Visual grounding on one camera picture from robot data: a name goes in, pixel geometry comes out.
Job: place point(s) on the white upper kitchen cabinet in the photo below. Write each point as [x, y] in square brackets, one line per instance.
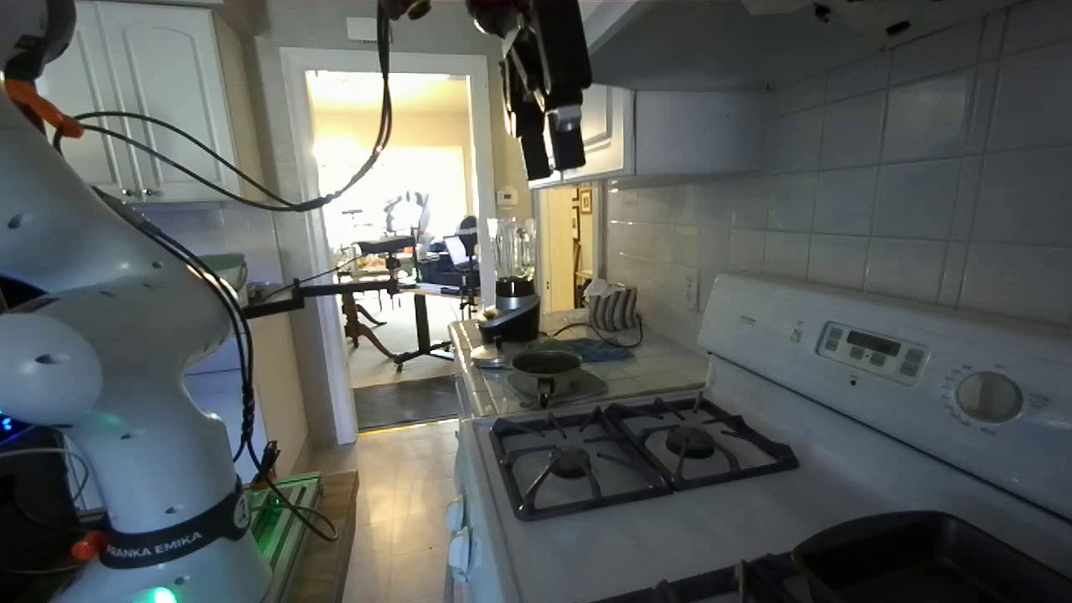
[691, 136]

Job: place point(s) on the wooden base board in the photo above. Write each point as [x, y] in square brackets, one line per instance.
[323, 558]

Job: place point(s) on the dark pot on counter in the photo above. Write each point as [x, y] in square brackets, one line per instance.
[512, 319]

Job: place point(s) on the black camera tripod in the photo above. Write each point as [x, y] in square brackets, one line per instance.
[338, 290]

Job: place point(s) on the blue cloth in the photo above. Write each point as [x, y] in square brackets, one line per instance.
[599, 351]

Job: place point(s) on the white gas stove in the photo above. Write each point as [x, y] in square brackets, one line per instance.
[874, 469]

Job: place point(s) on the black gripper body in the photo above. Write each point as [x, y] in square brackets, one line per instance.
[559, 56]

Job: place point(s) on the black cast iron burner grate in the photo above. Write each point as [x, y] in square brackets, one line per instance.
[592, 505]
[739, 469]
[759, 576]

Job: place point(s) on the dark floor mat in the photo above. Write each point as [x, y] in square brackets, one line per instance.
[406, 403]

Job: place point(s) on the small metal pot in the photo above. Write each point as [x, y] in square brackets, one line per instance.
[543, 363]

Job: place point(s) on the white tall cabinet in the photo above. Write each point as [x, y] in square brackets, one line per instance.
[156, 102]

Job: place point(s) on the cream stove timer knob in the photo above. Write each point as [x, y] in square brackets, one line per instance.
[987, 396]

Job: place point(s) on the dark blue armchair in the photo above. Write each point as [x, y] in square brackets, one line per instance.
[448, 263]

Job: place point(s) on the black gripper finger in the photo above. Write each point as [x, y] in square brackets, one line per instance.
[567, 137]
[538, 144]

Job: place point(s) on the stove digital display panel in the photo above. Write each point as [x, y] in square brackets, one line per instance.
[874, 343]

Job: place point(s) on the white hood light fixture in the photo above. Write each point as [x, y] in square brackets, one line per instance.
[779, 4]

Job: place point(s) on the glass blender jar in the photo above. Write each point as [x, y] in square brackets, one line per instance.
[512, 257]

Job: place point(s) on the white range hood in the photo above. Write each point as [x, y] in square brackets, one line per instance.
[691, 44]

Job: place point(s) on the white wall outlet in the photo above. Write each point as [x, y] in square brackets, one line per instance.
[691, 290]

